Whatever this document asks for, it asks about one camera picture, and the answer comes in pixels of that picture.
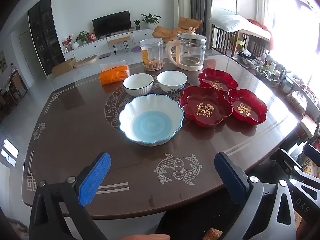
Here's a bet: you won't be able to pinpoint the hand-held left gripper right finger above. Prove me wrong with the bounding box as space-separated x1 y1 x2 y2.
214 152 297 240

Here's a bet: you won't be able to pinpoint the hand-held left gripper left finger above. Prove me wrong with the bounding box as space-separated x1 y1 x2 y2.
29 152 111 240

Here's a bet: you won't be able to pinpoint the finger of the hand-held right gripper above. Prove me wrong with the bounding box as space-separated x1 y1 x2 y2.
271 149 320 219
304 143 320 159

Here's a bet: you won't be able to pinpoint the white blue scalloped bowl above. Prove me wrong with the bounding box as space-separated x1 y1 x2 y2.
119 94 185 145
125 132 179 147

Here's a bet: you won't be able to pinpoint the red flower-shaped plate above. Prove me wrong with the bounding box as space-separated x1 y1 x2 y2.
178 86 233 128
198 68 238 92
228 88 268 126

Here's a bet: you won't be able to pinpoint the white ribbed bowl black rim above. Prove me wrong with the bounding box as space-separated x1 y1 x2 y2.
123 73 154 97

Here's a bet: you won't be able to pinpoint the white bowl blue floral print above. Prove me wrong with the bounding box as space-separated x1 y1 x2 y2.
157 71 188 93

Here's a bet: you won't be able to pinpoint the brown book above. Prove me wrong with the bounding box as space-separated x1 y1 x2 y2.
301 119 318 138

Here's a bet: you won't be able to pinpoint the basket of bottles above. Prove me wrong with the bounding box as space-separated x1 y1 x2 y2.
257 54 295 88

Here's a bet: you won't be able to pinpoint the orange tissue pack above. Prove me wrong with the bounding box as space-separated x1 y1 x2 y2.
99 60 130 85

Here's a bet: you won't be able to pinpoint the basket of small clutter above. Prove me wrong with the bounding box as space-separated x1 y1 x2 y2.
236 49 266 68

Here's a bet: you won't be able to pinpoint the cardboard box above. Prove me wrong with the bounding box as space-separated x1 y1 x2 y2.
51 58 77 77

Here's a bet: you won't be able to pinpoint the round wooden board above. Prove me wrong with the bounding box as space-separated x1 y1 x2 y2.
74 55 99 68

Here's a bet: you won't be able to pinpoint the wooden dining chairs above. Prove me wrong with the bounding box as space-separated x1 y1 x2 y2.
0 69 28 115

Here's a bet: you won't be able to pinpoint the white television cabinet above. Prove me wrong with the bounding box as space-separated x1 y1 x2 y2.
62 29 155 62

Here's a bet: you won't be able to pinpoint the clear plastic jar of peanuts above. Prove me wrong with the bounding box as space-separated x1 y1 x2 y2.
140 38 164 72

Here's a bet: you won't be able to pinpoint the red cloth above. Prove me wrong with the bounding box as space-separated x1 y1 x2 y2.
247 19 272 33

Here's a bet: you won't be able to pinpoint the red flowers in vase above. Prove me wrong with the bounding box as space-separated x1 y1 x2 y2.
62 34 73 53

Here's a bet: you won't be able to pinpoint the wooden bench hairpin legs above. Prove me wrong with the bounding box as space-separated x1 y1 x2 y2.
108 36 131 55

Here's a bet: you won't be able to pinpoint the dark wooden crib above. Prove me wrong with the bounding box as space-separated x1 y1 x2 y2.
210 23 272 57

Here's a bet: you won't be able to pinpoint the green bushy potted plant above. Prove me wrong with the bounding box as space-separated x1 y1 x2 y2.
76 31 90 46

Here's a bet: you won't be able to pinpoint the dark glass display cabinet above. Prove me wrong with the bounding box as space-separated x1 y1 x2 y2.
28 0 66 76

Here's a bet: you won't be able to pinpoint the black flat television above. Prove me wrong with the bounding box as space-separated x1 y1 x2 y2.
92 10 132 38

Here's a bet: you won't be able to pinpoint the white pillow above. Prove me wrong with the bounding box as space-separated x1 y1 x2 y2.
209 15 248 32

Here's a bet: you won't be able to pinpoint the white sheer curtain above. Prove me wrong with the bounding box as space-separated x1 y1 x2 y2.
255 0 275 30

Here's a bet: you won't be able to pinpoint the orange lounge chair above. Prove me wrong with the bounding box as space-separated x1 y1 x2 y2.
152 17 202 43

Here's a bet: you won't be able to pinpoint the large leafy potted plant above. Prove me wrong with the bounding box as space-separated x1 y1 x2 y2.
141 13 161 29

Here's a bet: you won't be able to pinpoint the grey curtain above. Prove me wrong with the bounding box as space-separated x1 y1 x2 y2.
191 0 213 37

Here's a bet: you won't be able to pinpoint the covered standing air conditioner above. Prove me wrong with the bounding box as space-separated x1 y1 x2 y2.
173 0 192 21

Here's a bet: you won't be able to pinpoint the glass kettle cream handle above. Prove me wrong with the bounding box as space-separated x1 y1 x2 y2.
165 27 207 71

